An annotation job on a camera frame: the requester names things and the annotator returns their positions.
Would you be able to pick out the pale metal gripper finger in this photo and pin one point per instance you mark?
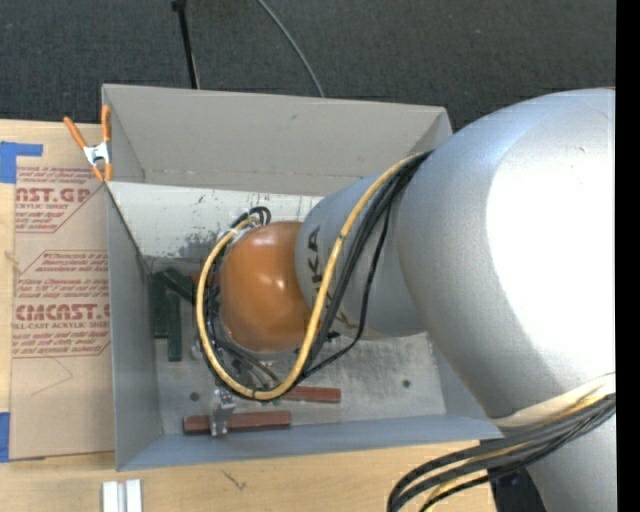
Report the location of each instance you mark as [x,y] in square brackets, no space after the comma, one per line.
[216,422]
[228,407]

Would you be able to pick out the red-brown flat block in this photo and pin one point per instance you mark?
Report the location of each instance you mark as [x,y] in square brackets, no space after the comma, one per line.
[320,394]
[255,421]

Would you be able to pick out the grey metal bin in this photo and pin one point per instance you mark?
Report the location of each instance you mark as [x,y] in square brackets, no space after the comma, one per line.
[280,150]

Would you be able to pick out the brown cardboard board red print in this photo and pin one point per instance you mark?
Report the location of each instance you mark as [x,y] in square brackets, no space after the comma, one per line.
[60,390]

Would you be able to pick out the dark green flat block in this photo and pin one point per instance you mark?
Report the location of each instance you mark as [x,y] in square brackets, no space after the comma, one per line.
[160,310]
[175,335]

